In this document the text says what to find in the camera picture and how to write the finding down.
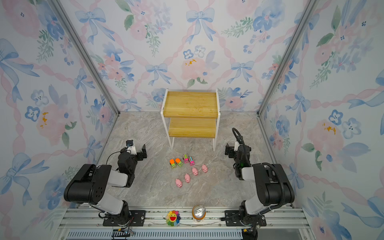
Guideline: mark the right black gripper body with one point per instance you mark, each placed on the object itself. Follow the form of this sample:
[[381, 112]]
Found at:
[[229, 150]]

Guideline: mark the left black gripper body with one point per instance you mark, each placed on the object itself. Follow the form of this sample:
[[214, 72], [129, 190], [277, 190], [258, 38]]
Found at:
[[141, 153]]

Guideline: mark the pink toy pig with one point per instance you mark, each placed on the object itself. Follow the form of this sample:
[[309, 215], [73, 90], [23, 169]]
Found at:
[[178, 183], [195, 171], [187, 178], [204, 168]]

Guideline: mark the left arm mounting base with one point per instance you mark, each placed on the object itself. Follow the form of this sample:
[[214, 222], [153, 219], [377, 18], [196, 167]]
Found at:
[[134, 218]]

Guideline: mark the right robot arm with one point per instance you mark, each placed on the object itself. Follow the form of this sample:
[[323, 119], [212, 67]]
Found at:
[[273, 188]]

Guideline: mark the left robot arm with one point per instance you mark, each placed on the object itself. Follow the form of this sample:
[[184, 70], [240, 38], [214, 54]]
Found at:
[[89, 185]]

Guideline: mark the right arm mounting base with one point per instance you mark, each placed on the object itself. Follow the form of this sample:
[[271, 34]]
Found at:
[[244, 218]]

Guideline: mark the left green orange toy truck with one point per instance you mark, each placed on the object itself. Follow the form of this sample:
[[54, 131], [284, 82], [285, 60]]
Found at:
[[172, 163]]

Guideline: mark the green orange toy truck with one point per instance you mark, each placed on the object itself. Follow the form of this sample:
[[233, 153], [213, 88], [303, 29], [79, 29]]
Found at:
[[179, 162], [172, 163]]

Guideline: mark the right green orange toy truck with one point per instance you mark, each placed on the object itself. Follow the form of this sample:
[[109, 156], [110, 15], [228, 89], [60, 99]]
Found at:
[[179, 162]]

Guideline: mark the pink truck blue top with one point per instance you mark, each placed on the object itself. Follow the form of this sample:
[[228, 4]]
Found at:
[[191, 160]]

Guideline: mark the pink truck green top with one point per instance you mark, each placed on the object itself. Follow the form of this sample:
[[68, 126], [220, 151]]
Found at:
[[186, 158]]

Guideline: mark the orange metal can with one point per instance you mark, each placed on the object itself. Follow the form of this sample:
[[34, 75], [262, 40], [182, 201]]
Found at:
[[199, 213]]

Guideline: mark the rainbow smiling flower plush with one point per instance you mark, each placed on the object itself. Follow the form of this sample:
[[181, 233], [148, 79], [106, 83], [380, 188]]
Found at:
[[173, 218]]

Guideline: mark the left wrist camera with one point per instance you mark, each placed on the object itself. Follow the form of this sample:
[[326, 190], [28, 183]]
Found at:
[[130, 147]]

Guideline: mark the wooden two-tier white-frame shelf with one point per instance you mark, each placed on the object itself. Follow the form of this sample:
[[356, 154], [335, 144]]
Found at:
[[191, 115]]

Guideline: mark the aluminium mounting rail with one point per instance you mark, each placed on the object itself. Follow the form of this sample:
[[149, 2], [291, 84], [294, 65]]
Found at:
[[85, 223]]

